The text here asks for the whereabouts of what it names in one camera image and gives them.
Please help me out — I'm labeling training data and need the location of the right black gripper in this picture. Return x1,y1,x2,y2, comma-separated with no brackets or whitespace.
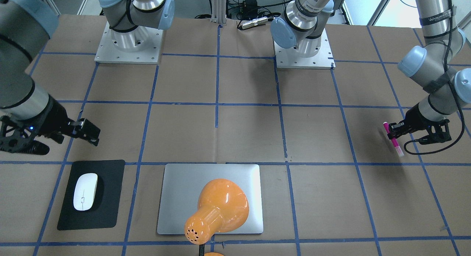
0,96,101,155

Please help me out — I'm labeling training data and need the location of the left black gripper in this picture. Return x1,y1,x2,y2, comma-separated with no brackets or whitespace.
387,104,451,145

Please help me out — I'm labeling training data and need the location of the pink marker pen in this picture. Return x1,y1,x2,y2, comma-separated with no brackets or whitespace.
382,122,405,157

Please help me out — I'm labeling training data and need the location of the white computer mouse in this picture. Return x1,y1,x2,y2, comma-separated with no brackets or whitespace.
73,173,99,212

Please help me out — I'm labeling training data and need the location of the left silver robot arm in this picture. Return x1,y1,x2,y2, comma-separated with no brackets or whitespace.
270,0,470,145

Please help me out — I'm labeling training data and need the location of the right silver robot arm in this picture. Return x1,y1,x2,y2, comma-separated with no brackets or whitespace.
0,0,175,155

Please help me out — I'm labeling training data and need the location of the black mousepad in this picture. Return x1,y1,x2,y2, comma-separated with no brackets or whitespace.
57,159,125,231

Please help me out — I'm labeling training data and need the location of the silver laptop notebook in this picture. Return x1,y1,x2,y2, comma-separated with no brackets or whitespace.
156,164,264,235

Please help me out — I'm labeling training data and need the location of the orange desk lamp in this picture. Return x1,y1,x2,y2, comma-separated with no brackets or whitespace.
184,178,249,256

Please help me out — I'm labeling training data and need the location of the silver metal cylinder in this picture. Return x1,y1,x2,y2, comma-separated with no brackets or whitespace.
238,17,269,31

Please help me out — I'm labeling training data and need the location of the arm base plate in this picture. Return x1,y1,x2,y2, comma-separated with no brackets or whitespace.
273,30,336,69
95,23,164,65

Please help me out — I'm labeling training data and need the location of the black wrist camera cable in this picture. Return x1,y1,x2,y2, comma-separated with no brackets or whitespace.
403,0,466,154

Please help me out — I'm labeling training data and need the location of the aluminium frame post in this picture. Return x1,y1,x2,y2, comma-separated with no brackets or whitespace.
210,0,227,26

